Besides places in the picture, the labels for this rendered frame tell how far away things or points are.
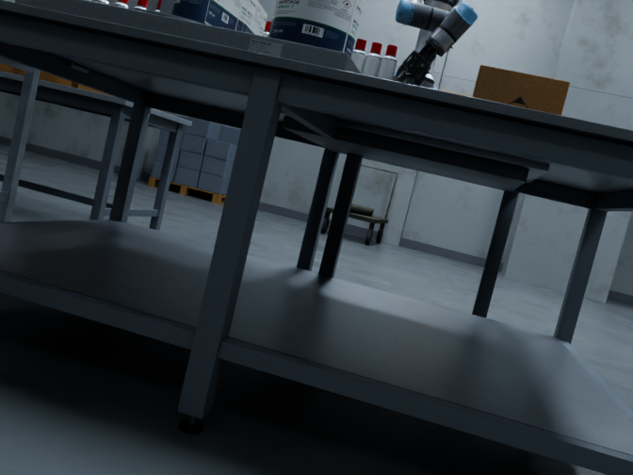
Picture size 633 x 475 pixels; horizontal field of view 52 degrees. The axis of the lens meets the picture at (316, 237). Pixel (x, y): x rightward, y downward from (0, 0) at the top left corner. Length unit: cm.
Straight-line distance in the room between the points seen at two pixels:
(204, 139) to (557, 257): 475
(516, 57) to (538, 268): 284
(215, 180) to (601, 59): 501
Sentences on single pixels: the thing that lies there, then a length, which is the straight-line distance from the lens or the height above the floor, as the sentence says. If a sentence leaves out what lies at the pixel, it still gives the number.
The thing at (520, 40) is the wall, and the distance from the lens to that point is 940.
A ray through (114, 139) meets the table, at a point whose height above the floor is 57.
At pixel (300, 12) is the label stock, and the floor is 95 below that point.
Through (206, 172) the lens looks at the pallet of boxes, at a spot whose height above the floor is 36.
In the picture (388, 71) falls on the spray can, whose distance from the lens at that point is 219.
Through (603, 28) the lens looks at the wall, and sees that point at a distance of 871.
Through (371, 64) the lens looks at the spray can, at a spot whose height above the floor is 101.
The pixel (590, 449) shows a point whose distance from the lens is 145.
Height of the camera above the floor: 60
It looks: 5 degrees down
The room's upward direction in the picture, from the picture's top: 13 degrees clockwise
